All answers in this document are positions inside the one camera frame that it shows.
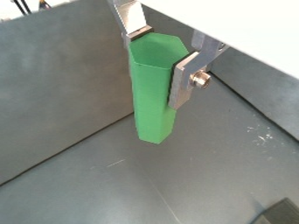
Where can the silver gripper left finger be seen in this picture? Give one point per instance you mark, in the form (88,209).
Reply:
(131,19)

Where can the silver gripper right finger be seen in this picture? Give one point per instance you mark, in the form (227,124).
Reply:
(190,73)

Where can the green hexagon prism block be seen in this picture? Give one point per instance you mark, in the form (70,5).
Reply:
(152,54)

